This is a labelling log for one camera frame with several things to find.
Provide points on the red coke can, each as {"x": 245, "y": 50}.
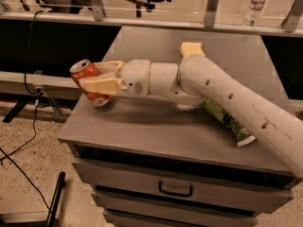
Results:
{"x": 85, "y": 69}

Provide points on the grey drawer cabinet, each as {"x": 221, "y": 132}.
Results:
{"x": 125, "y": 148}

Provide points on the yellow sponge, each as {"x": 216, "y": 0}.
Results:
{"x": 191, "y": 48}

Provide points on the metal bracket left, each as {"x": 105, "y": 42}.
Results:
{"x": 97, "y": 8}

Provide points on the metal bracket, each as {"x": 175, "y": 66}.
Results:
{"x": 210, "y": 13}
{"x": 97, "y": 8}
{"x": 291, "y": 21}

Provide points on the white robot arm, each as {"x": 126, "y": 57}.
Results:
{"x": 197, "y": 78}

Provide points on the metal bracket right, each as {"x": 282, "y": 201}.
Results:
{"x": 291, "y": 21}

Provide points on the green chip bag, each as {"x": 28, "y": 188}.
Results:
{"x": 243, "y": 136}

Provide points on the black drawer handle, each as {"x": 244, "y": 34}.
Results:
{"x": 175, "y": 191}

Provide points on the clear plastic water bottle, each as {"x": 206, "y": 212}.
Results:
{"x": 255, "y": 9}

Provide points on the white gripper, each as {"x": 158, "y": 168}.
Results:
{"x": 134, "y": 78}

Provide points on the metal bracket middle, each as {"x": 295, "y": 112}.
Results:
{"x": 210, "y": 13}

